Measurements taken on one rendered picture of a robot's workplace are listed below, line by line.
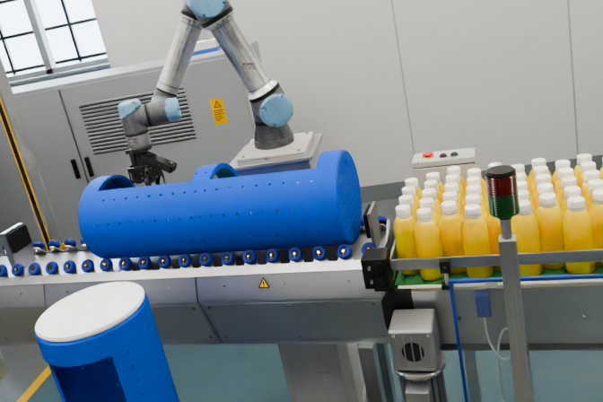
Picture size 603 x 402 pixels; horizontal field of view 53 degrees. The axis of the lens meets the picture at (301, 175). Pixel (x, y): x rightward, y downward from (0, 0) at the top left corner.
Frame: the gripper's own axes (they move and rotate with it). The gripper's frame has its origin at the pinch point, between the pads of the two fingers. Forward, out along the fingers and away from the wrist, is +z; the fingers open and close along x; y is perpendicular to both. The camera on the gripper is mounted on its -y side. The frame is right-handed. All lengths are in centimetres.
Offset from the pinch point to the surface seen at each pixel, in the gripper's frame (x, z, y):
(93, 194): 13.8, -9.4, 14.8
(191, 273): 16.8, 18.9, -14.9
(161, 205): 17.7, -5.1, -11.6
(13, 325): 16, 38, 65
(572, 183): 8, 2, -128
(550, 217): 20, 6, -121
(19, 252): 7, 13, 60
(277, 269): 17, 19, -44
